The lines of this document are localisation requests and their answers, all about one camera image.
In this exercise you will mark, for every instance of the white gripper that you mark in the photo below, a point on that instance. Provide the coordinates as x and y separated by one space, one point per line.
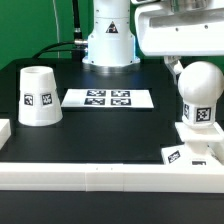
180 28

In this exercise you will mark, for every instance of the white lamp bulb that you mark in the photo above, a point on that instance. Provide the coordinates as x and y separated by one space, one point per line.
200 85

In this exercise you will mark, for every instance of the white lamp base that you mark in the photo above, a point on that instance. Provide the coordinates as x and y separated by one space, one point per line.
197 148

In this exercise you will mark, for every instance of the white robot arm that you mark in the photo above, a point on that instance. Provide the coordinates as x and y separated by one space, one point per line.
112 45

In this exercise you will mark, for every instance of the white lamp shade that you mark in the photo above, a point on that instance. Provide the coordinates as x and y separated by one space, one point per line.
39 104

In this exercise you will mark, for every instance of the white marker sheet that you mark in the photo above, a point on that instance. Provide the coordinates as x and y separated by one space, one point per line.
108 98

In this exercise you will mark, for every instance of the white left fence piece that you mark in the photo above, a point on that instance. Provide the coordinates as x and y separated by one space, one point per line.
5 131

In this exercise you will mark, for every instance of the white front fence rail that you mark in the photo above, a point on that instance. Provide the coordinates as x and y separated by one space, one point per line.
110 177

